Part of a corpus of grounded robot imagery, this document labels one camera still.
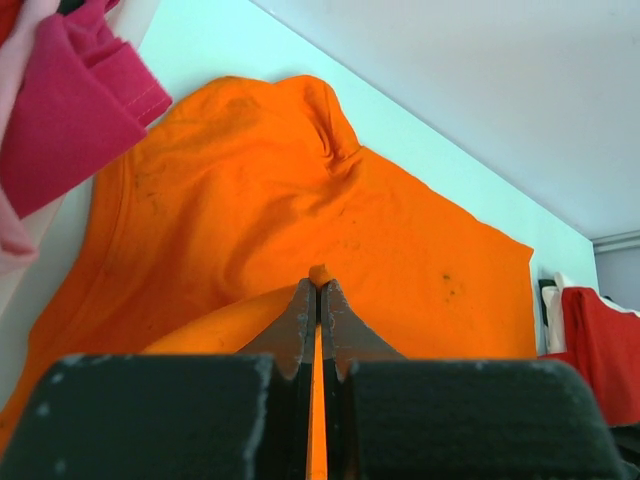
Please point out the pink t shirt in basket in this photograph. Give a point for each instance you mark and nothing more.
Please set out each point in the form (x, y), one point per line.
(74, 96)

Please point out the right corner aluminium post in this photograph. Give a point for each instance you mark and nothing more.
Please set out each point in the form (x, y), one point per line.
(618, 242)

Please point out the orange t shirt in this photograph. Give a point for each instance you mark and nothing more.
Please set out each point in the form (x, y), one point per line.
(199, 236)

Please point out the folded red t shirt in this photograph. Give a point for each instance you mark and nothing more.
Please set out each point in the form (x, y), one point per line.
(602, 344)

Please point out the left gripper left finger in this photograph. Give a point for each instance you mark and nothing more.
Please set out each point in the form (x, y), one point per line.
(239, 416)

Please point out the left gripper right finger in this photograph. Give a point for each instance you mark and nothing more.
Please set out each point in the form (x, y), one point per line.
(389, 417)

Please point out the folded white t shirt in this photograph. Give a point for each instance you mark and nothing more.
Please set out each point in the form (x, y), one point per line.
(553, 319)

